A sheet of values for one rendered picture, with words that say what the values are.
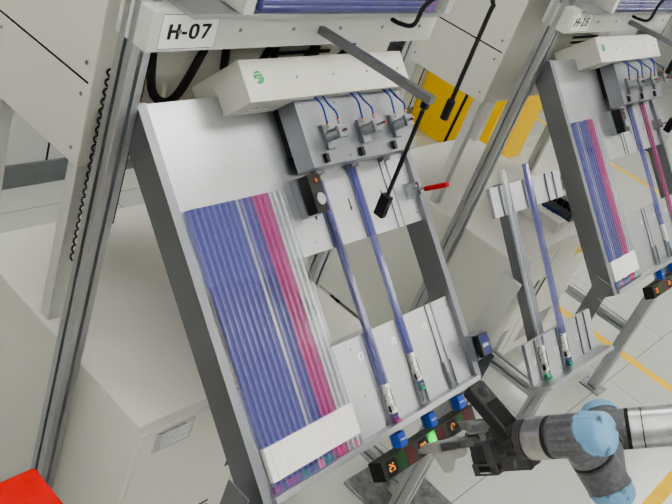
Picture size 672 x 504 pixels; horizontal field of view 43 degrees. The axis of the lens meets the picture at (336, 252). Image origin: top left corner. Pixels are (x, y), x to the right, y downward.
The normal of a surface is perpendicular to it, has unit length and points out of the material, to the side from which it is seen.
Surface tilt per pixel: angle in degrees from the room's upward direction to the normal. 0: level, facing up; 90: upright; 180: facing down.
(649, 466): 0
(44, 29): 90
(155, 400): 0
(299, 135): 90
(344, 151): 42
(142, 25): 90
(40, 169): 90
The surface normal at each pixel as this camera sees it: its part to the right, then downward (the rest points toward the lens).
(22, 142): 0.69, 0.56
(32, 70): -0.64, 0.21
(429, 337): 0.70, -0.22
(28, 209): 0.32, -0.80
